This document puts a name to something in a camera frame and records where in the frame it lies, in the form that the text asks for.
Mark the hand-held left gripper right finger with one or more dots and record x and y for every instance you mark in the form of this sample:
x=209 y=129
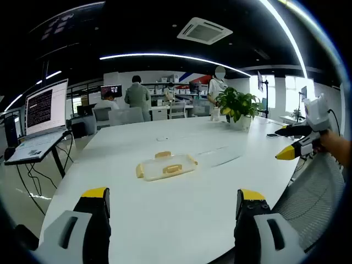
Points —
x=255 y=233

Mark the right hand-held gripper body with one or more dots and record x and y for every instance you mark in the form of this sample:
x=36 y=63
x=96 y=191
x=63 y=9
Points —
x=317 y=112

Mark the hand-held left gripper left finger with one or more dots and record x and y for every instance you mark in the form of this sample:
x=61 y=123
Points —
x=79 y=228

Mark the clear container with yellow plastic buckles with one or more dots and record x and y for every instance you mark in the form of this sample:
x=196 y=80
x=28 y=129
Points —
x=165 y=166

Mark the person's right hand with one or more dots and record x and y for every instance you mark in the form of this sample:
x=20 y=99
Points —
x=322 y=141

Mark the small black flat device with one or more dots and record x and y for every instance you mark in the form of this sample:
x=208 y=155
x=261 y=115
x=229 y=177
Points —
x=271 y=135

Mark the grey mesh office chair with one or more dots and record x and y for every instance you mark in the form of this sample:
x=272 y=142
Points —
x=316 y=198

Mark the monitor on black pole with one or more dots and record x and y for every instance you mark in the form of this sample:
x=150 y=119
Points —
x=260 y=81

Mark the potted green plant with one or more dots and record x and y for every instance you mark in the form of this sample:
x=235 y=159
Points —
x=237 y=105

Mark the black laptop stand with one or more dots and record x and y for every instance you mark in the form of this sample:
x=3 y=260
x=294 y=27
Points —
x=59 y=156

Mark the white ceiling light strip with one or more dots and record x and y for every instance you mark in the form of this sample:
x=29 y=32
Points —
x=291 y=41
x=170 y=56

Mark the black desk monitor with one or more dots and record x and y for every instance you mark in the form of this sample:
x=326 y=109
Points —
x=195 y=86

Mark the open silver laptop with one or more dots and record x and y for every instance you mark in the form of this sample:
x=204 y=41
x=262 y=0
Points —
x=41 y=115

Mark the black box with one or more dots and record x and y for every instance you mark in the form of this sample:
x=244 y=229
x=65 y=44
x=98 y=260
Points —
x=11 y=130

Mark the white office chair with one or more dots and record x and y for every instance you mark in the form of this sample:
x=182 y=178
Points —
x=176 y=110

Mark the small white table object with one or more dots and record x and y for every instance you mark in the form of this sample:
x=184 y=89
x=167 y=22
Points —
x=162 y=138

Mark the white ceiling air conditioner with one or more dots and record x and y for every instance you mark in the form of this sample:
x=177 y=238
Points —
x=204 y=30

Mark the shelf with white boxes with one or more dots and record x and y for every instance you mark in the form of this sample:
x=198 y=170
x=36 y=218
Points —
x=165 y=88

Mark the dark monitor with red graphics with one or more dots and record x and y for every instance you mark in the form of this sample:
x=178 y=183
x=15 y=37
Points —
x=111 y=90

